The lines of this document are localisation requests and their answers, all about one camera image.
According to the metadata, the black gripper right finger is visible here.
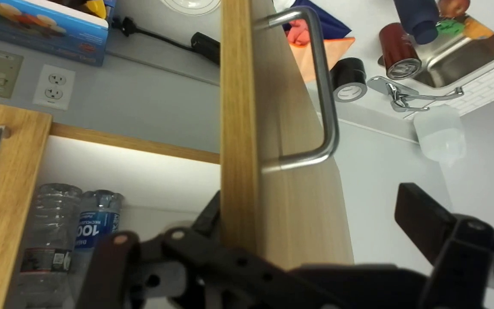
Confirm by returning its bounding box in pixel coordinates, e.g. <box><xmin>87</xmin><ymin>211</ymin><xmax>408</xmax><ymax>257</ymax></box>
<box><xmin>393</xmin><ymin>181</ymin><xmax>494</xmax><ymax>309</ymax></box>

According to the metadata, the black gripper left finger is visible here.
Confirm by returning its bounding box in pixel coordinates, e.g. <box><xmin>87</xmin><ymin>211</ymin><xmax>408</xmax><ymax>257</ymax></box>
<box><xmin>77</xmin><ymin>190</ymin><xmax>295</xmax><ymax>309</ymax></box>

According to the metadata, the wooden overhead cabinet door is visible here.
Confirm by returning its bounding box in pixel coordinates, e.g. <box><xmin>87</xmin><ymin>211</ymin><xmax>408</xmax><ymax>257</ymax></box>
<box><xmin>220</xmin><ymin>0</ymin><xmax>355</xmax><ymax>271</ymax></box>
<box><xmin>0</xmin><ymin>99</ymin><xmax>53</xmax><ymax>309</ymax></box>

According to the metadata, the overhead cabinet body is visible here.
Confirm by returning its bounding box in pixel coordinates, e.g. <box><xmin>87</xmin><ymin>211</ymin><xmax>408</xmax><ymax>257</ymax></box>
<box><xmin>34</xmin><ymin>121</ymin><xmax>223</xmax><ymax>253</ymax></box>

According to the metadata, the translucent plastic bottle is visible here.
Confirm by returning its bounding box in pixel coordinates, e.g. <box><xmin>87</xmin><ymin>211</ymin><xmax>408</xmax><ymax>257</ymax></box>
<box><xmin>412</xmin><ymin>101</ymin><xmax>468</xmax><ymax>164</ymax></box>

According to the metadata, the clear water bottle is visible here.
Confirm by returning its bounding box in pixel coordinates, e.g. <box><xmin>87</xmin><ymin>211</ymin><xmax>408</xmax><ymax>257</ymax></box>
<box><xmin>14</xmin><ymin>181</ymin><xmax>84</xmax><ymax>309</ymax></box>

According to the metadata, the silver faucet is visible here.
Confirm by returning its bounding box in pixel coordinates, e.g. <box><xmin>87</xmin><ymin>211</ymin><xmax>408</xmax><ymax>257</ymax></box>
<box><xmin>365</xmin><ymin>73</ymin><xmax>467</xmax><ymax>113</ymax></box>

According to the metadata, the dark red cup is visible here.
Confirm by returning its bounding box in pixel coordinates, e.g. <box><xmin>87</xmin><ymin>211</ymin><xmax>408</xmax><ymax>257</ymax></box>
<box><xmin>377</xmin><ymin>22</ymin><xmax>424</xmax><ymax>80</ymax></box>

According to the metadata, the steel sink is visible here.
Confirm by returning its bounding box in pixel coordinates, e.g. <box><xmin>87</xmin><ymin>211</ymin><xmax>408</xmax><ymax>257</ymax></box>
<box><xmin>412</xmin><ymin>13</ymin><xmax>494</xmax><ymax>89</ymax></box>

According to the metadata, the green sponge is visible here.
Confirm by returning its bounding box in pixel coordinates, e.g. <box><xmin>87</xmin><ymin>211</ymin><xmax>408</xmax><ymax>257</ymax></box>
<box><xmin>434</xmin><ymin>18</ymin><xmax>460</xmax><ymax>37</ymax></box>

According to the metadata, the navy blue bottle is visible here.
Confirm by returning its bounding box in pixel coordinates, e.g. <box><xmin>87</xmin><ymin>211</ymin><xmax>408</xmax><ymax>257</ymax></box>
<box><xmin>393</xmin><ymin>0</ymin><xmax>441</xmax><ymax>46</ymax></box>

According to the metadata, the dark blue cloth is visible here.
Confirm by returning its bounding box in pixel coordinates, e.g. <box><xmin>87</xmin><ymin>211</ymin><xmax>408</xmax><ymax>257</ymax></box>
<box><xmin>271</xmin><ymin>0</ymin><xmax>353</xmax><ymax>39</ymax></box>

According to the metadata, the black power adapter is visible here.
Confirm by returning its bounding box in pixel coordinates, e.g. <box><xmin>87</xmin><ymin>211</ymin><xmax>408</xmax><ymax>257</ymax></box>
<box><xmin>190</xmin><ymin>30</ymin><xmax>221</xmax><ymax>65</ymax></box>

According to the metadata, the white plate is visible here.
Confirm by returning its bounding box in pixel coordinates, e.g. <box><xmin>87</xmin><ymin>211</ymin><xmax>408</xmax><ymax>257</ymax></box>
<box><xmin>160</xmin><ymin>0</ymin><xmax>223</xmax><ymax>15</ymax></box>

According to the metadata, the white wall outlet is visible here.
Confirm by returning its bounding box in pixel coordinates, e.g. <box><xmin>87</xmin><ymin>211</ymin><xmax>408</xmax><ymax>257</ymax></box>
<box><xmin>31</xmin><ymin>63</ymin><xmax>77</xmax><ymax>111</ymax></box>

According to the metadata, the black adapter cable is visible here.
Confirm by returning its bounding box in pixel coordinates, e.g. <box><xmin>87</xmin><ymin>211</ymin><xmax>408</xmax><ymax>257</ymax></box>
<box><xmin>112</xmin><ymin>15</ymin><xmax>197</xmax><ymax>49</ymax></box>

